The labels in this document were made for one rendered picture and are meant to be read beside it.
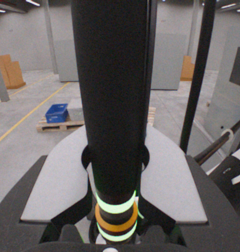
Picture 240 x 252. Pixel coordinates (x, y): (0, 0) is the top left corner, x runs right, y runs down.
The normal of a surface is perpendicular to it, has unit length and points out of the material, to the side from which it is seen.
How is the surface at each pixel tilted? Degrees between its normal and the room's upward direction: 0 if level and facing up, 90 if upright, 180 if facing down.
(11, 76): 90
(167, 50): 90
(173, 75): 90
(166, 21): 90
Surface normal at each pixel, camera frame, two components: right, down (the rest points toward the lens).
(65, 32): 0.00, 0.51
